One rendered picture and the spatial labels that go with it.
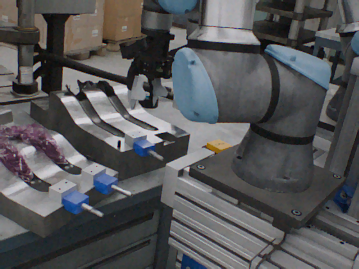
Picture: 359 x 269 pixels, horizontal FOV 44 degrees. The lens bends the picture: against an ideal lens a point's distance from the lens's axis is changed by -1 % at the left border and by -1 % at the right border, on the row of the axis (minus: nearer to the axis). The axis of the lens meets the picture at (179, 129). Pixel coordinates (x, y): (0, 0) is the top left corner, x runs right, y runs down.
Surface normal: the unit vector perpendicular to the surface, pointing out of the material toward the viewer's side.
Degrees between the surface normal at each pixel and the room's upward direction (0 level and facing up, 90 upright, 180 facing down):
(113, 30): 90
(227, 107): 104
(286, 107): 99
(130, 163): 90
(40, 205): 0
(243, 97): 84
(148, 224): 90
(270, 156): 72
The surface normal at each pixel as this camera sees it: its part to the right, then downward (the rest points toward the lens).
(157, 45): -0.71, 0.18
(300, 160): 0.48, 0.11
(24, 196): 0.14, -0.91
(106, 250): 0.69, 0.37
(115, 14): -0.43, 0.34
